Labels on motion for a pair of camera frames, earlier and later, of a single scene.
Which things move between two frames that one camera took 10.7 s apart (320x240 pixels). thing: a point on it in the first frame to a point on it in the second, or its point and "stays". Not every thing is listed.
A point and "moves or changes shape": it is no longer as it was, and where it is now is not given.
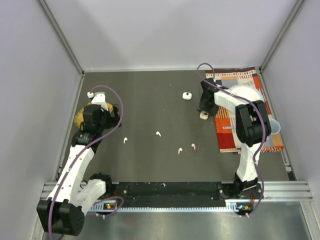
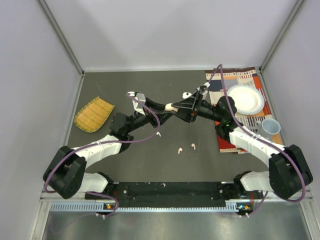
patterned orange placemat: x=226 y=122 stays
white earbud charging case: x=187 y=95 stays
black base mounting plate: x=181 y=194 stays
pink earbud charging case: x=204 y=115 moves or changes shape
